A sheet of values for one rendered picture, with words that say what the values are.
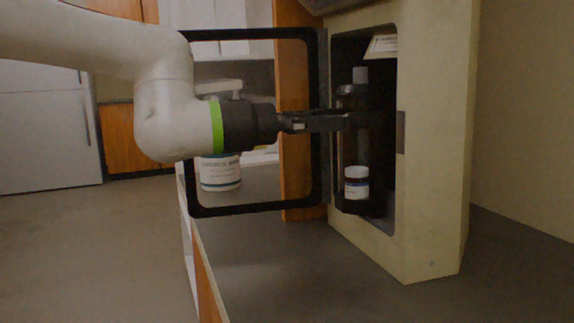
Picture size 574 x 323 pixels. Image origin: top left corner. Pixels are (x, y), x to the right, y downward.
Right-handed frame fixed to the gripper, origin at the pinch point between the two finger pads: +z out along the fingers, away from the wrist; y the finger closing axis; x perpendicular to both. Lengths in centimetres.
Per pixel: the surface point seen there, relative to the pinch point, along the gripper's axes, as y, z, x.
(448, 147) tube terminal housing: -14.6, 8.9, 4.2
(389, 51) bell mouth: -5.4, 3.3, -11.5
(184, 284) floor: 183, -34, 120
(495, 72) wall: 15.3, 42.8, -6.4
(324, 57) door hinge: 16.4, -0.6, -11.4
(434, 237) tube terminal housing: -14.6, 7.0, 19.6
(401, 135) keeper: -13.7, 0.9, 1.7
